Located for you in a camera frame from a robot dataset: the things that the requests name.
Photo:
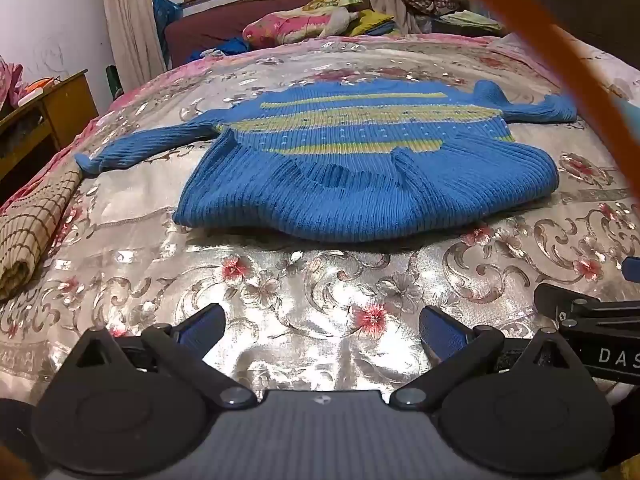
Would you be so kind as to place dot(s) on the blue striped knit sweater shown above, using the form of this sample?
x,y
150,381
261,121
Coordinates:
x,y
350,175

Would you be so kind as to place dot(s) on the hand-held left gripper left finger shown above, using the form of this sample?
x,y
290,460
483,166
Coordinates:
x,y
202,328

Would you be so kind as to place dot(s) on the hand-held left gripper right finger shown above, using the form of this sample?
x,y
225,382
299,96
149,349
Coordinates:
x,y
442,332

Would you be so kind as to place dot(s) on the rolled checked cloth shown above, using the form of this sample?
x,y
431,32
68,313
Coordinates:
x,y
27,230

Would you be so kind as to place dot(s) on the blue cloth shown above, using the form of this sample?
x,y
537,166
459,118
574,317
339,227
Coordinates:
x,y
225,49

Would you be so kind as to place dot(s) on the maroon sofa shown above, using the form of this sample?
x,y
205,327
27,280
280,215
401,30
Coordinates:
x,y
215,22

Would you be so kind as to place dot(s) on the pale green folded cloth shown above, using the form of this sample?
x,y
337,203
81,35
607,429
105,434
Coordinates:
x,y
472,20

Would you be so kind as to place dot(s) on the pink floral quilt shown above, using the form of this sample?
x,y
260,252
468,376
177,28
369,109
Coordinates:
x,y
285,27

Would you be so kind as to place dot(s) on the orange and white item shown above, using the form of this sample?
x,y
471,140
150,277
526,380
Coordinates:
x,y
37,87

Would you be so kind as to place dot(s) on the pink dotted pillow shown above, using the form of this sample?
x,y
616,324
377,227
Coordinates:
x,y
617,77

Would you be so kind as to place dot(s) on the yellow folded cloth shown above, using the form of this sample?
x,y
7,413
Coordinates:
x,y
372,22

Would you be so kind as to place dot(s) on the blue bag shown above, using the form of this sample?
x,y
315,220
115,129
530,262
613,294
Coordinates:
x,y
165,12

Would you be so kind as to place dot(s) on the pink cloth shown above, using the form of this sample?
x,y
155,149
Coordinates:
x,y
9,82

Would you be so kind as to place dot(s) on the green bottle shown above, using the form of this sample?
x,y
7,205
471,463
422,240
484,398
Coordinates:
x,y
112,82

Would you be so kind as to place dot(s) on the wooden desk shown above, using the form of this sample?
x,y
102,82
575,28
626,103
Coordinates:
x,y
60,115

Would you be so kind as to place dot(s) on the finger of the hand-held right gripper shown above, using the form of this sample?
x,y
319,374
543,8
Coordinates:
x,y
575,305
633,268

